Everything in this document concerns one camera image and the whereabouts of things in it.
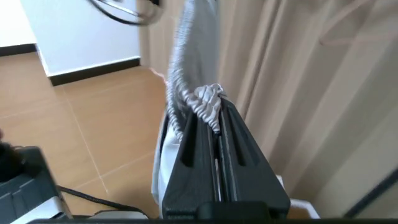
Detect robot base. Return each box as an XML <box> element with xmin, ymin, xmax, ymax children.
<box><xmin>0</xmin><ymin>130</ymin><xmax>73</xmax><ymax>224</ymax></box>

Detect beige curtain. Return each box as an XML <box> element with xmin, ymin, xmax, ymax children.
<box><xmin>136</xmin><ymin>0</ymin><xmax>398</xmax><ymax>218</ymax></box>

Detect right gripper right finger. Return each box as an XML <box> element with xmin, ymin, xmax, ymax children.
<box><xmin>217</xmin><ymin>98</ymin><xmax>292</xmax><ymax>218</ymax></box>

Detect black cable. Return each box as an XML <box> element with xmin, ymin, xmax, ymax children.
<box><xmin>57</xmin><ymin>184</ymin><xmax>150</xmax><ymax>219</ymax></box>
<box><xmin>88</xmin><ymin>0</ymin><xmax>163</xmax><ymax>27</ymax></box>

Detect pale grey shorts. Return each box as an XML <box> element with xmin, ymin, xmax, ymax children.
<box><xmin>151</xmin><ymin>0</ymin><xmax>225</xmax><ymax>218</ymax></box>

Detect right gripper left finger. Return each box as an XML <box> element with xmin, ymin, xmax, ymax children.
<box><xmin>161</xmin><ymin>109</ymin><xmax>219</xmax><ymax>218</ymax></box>

